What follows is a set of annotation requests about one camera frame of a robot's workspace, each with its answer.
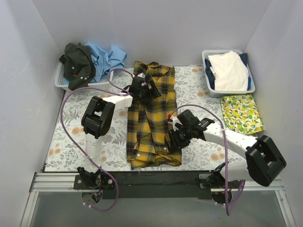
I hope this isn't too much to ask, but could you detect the yellow plaid flannel shirt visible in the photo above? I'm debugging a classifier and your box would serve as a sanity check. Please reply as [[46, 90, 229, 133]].
[[126, 61, 182, 169]]

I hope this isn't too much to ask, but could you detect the black pinstripe shirt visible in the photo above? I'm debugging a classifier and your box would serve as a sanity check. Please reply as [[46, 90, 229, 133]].
[[59, 43, 96, 91]]

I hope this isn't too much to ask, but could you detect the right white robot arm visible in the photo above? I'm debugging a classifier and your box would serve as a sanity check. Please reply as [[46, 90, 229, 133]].
[[168, 110, 286, 188]]

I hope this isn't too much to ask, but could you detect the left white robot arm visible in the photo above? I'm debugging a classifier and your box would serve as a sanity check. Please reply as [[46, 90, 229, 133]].
[[77, 73, 161, 189]]

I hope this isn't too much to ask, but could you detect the light blue shirt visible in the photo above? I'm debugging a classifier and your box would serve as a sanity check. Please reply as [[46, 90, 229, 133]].
[[85, 42, 127, 83]]

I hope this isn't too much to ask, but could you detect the lemon print cloth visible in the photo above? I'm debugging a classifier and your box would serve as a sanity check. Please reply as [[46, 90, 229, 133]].
[[221, 94, 264, 135]]

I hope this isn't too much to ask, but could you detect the navy blue folded shirt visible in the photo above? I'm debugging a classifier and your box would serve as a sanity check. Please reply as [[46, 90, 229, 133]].
[[204, 52, 252, 90]]

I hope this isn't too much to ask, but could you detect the right white laundry basket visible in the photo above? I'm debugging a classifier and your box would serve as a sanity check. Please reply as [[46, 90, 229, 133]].
[[201, 49, 255, 98]]

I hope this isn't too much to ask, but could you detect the white laundry basket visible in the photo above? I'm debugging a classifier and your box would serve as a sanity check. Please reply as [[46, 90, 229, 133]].
[[201, 49, 255, 98], [54, 62, 111, 92]]

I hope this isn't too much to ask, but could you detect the white folded shirt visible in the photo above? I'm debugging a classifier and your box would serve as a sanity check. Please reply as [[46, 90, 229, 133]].
[[207, 51, 249, 92]]

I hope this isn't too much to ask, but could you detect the left white laundry basket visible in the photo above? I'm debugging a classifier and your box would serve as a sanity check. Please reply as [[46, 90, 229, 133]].
[[54, 62, 111, 92]]

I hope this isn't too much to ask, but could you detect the floral table mat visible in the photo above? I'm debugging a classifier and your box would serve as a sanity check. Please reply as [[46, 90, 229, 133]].
[[44, 66, 243, 172]]

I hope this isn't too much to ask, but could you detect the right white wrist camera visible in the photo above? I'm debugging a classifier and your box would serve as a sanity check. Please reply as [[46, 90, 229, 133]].
[[168, 114, 182, 131]]

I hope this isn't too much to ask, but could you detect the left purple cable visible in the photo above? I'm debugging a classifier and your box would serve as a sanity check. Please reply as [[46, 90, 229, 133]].
[[60, 68, 119, 211]]

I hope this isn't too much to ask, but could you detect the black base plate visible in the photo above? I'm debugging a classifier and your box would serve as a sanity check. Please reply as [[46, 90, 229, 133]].
[[73, 171, 212, 200]]

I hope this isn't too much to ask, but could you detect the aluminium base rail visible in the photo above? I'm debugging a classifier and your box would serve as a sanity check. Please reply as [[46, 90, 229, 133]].
[[21, 172, 295, 227]]

